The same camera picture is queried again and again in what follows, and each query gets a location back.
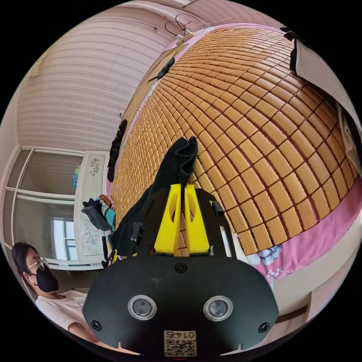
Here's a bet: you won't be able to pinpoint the black cable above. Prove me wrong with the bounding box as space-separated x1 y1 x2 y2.
165 13 193 38

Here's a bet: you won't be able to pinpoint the white cupboard with flower print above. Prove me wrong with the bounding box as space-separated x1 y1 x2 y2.
74 150 111 256

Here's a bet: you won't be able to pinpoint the person's right forearm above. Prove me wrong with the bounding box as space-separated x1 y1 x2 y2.
67 322 98 343

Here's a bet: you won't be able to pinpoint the black pants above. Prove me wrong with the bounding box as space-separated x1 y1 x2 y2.
112 136 198 256

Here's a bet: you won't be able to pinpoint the small black cloth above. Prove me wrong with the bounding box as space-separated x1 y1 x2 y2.
156 57 176 80

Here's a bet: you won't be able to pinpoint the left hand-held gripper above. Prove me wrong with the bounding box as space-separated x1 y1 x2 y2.
101 235 121 268

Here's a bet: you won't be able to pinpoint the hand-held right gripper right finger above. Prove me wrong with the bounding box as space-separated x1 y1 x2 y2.
184 184 211 254

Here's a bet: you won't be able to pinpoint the black garment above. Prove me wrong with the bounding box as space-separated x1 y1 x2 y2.
107 118 128 183

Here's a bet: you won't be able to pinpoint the heap of dark and patterned clothes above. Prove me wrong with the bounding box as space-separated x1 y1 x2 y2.
81 193 117 232

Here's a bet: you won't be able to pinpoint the person's body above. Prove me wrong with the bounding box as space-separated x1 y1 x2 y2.
11 242 95 334

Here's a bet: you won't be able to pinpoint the window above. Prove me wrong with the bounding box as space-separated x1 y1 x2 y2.
52 218 79 261

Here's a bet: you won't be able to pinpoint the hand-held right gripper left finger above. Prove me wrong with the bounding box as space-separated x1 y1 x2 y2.
154 184 182 254

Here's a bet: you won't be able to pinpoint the bed with woven mat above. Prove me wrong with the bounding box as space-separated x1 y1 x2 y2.
106 23 362 286

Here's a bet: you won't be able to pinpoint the flat cardboard sheet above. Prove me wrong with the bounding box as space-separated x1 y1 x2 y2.
147 42 189 83

